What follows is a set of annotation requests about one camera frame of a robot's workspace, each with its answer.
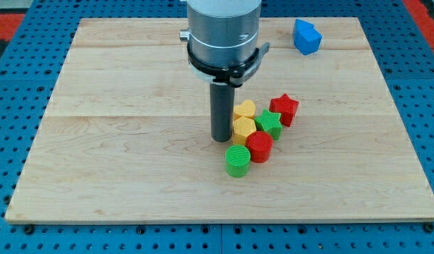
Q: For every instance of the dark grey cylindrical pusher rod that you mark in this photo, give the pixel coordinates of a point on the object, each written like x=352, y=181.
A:
x=221, y=112

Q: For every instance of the yellow heart block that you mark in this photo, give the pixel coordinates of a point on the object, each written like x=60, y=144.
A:
x=246, y=109

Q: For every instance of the yellow hexagon block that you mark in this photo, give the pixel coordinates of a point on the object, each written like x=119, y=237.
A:
x=243, y=127

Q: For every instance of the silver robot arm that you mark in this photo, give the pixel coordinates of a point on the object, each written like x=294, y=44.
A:
x=222, y=50

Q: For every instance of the green star block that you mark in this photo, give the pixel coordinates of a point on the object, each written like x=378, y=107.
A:
x=270, y=123

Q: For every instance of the red cylinder block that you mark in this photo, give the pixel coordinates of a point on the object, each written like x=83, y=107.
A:
x=260, y=145

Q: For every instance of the red star block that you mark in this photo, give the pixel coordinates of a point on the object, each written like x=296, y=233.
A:
x=286, y=106

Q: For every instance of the green cylinder block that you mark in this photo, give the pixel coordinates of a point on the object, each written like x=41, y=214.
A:
x=237, y=158

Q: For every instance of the blue pentagon block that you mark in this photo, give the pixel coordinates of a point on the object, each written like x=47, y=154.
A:
x=306, y=38

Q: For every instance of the wooden board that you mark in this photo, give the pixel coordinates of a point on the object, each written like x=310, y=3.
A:
x=125, y=138

